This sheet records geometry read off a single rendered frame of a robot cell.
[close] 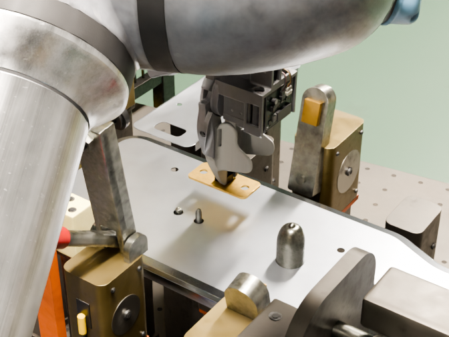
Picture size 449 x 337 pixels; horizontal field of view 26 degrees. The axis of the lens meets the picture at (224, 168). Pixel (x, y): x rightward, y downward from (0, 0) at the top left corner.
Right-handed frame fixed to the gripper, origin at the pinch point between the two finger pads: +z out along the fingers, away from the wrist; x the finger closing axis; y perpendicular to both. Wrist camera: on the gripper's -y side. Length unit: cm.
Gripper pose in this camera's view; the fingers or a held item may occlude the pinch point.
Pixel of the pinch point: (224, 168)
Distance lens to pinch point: 115.0
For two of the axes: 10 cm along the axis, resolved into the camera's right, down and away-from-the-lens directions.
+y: 8.2, 3.3, -4.7
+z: -0.1, 8.3, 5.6
